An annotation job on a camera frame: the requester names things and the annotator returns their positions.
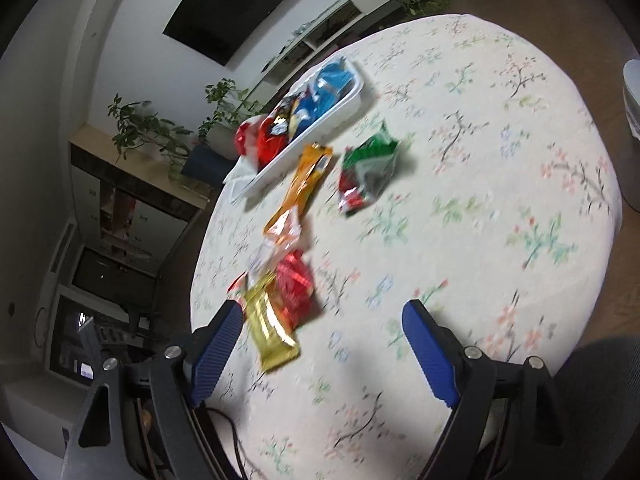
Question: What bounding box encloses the gold snack packet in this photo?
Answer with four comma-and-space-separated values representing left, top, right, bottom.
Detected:
245, 272, 300, 373

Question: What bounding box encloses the red peach candy packet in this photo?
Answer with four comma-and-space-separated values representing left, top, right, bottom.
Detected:
226, 249, 317, 331

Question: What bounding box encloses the clear orange pastry packet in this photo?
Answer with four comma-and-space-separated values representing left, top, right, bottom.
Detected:
247, 205, 302, 286

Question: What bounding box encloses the green red candy packet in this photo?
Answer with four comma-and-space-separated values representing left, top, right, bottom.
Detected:
338, 120, 399, 216

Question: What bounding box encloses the orange snack packet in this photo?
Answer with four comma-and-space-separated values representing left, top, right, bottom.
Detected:
262, 143, 333, 235

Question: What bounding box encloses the black coffee snack packet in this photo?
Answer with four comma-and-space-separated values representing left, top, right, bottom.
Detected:
269, 96, 298, 140

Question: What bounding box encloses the light blue snack packet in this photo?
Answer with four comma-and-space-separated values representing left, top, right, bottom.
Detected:
311, 58, 355, 119

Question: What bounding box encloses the white red snack bag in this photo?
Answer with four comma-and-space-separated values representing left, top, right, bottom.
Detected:
224, 114, 266, 184

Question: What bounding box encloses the blue yellow snack packet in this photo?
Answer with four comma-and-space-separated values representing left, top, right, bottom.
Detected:
288, 89, 316, 141

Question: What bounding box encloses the wooden shelf cabinet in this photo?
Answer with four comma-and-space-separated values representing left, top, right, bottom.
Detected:
68, 124, 210, 276

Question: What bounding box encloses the white plastic tray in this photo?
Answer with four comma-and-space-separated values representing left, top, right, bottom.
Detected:
224, 53, 363, 203

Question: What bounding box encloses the floral round tablecloth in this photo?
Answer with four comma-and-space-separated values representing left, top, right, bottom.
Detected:
210, 14, 622, 479

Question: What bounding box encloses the tall plant dark pot left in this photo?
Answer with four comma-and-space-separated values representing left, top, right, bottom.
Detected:
107, 93, 234, 188

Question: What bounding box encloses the trailing pothos plant left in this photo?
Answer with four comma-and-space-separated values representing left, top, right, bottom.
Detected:
198, 78, 264, 143

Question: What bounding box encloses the white tv console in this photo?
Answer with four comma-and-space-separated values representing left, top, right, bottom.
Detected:
249, 0, 400, 103

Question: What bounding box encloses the black wall television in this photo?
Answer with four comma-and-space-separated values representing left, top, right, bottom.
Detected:
163, 0, 284, 66

